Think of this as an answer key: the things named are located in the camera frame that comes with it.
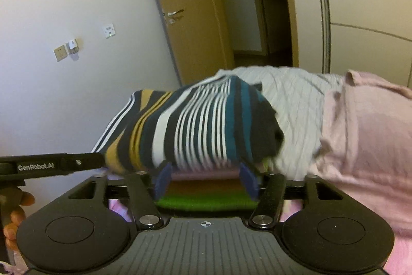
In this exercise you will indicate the green garment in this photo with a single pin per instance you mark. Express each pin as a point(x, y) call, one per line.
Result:
point(206, 201)

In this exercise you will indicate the white charger plug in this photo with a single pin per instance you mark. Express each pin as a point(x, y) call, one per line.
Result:
point(72, 47)

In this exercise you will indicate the striped grey duvet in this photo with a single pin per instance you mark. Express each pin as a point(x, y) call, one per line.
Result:
point(299, 107)

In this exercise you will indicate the striped dark shirt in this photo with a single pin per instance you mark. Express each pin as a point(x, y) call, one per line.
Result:
point(199, 126)

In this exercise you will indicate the beige wall socket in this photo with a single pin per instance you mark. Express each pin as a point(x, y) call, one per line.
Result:
point(60, 53)

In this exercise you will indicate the pink folded quilt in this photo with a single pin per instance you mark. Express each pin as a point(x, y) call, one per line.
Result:
point(363, 149)

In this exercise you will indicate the brown garment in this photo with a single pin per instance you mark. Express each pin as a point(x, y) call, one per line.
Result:
point(206, 186)

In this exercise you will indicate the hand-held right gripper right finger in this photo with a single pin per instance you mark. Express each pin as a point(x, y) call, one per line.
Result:
point(248, 180)

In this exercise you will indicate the white sliding wardrobe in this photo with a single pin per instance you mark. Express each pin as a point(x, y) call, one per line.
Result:
point(370, 4)

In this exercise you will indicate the person's left hand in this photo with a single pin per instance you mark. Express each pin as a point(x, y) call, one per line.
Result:
point(19, 217)

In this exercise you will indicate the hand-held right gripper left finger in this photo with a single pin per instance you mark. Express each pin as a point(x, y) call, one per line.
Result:
point(162, 180)

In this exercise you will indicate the white wall switch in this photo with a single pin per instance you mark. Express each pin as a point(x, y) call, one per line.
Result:
point(109, 30)

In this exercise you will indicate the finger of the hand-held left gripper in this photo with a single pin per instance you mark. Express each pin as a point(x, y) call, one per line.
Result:
point(87, 161)

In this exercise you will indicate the pink garment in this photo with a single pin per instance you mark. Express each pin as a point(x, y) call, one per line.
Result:
point(206, 174)

